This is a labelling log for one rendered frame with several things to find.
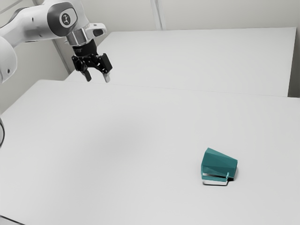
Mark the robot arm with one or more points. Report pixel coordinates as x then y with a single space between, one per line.
30 25

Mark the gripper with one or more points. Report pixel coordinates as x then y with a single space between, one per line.
85 52

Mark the teal faceted mug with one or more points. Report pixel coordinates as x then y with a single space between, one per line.
218 165

